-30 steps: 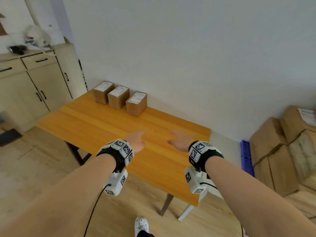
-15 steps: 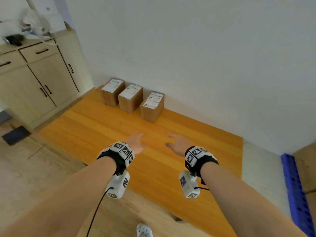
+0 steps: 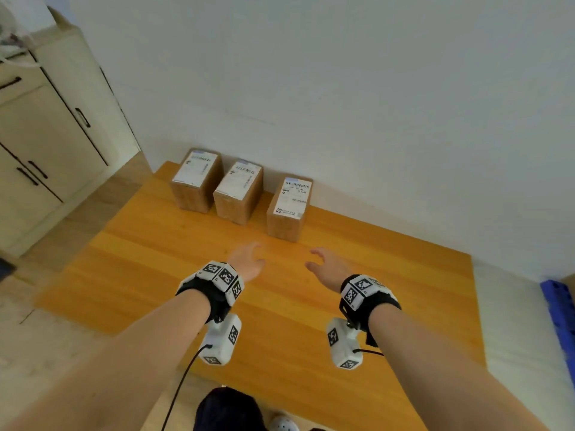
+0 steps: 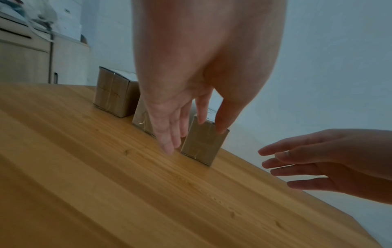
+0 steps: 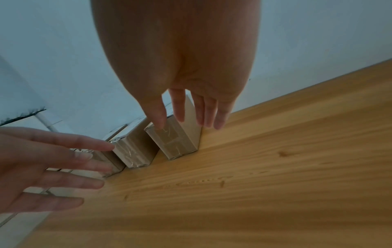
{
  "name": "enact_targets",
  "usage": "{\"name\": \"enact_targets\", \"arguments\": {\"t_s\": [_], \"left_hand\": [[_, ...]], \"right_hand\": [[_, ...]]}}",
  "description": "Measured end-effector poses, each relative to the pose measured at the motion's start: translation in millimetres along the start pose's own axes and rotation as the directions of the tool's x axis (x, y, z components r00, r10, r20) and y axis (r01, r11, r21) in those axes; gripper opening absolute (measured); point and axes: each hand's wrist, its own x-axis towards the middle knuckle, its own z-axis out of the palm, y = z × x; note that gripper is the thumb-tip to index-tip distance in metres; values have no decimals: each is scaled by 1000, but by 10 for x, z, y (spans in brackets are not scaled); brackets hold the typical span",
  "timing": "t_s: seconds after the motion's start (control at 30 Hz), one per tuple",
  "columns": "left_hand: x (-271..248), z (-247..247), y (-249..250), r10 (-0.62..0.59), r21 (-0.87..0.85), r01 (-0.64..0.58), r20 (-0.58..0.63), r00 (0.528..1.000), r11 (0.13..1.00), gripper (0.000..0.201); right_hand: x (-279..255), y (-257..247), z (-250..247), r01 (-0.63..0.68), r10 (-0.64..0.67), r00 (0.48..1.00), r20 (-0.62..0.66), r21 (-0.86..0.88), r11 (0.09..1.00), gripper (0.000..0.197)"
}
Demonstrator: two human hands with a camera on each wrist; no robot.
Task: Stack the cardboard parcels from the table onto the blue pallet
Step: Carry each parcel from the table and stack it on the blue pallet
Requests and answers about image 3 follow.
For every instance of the person's right hand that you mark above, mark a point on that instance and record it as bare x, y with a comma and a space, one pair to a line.
330, 271

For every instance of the person's left hand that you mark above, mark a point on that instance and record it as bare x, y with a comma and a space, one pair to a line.
245, 262

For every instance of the small cardboard box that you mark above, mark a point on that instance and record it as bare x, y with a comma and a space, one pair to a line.
193, 199
233, 210
283, 228

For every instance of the blue perforated plastic pallet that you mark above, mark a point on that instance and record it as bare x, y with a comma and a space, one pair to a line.
561, 318

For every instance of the person's right forearm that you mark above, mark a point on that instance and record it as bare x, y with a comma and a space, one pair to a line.
449, 377

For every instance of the person's left forearm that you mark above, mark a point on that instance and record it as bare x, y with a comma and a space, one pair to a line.
112, 368

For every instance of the person's dark trousers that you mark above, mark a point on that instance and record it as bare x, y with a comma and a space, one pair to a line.
229, 412

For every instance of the person's right white shoe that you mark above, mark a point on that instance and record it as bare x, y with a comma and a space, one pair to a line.
283, 424

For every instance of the black wristband with marker tags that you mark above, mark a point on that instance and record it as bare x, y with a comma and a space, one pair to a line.
209, 296
373, 307

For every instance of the orange wooden table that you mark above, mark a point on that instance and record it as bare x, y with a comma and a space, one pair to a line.
269, 309

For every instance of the dark floor object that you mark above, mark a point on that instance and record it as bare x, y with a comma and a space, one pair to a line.
5, 269

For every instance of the beige cabinet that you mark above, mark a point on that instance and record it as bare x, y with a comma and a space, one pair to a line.
45, 130

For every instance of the white plastic bag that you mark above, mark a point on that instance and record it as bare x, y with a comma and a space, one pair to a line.
22, 13

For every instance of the white marker-tagged wrist camera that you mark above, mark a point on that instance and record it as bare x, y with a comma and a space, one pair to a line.
341, 345
220, 341

